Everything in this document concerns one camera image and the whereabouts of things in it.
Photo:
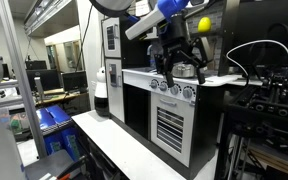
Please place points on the white toy kitchen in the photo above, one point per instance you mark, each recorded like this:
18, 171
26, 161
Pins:
137, 78

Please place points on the white tube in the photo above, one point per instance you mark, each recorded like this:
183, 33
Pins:
266, 40

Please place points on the aluminium frame post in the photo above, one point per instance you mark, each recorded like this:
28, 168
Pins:
20, 73

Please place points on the steel pot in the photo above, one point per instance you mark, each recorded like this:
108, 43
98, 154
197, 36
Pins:
184, 70

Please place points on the white door with chalkboard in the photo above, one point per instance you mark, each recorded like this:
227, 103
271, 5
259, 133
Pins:
117, 53

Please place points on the white oven door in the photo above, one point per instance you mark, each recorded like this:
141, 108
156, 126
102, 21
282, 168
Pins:
184, 146

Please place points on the black computer monitor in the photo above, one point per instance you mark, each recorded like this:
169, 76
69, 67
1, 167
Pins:
44, 80
74, 81

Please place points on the wooden utensil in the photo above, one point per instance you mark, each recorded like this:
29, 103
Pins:
211, 50

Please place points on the grey ice dispenser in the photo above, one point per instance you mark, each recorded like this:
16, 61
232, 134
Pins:
113, 75

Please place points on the wooden desk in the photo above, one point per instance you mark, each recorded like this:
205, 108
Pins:
55, 97

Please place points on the overhead metal shelf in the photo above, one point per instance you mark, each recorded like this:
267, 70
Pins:
50, 16

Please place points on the wooden board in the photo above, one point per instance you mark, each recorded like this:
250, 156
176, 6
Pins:
277, 160

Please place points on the white door with dispenser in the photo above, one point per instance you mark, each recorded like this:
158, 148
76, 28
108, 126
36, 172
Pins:
119, 106

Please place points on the yellow toy lemon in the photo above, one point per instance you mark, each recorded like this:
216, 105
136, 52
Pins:
204, 24

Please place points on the blue storage bin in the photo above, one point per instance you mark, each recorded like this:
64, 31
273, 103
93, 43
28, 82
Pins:
52, 116
62, 143

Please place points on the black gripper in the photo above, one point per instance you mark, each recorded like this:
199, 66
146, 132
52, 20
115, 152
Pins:
175, 36

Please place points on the grey stove knob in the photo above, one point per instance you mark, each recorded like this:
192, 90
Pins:
163, 86
188, 92
154, 83
175, 89

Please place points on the black 3D printer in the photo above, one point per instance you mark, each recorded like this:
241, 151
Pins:
274, 96

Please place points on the grey base plate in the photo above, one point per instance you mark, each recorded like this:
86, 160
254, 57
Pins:
47, 166

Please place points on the grey sink basin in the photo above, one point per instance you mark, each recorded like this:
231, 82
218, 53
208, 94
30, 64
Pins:
140, 69

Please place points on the grey toy faucet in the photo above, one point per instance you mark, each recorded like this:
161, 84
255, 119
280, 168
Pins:
150, 56

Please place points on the small black monitor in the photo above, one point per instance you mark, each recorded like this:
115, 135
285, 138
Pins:
35, 65

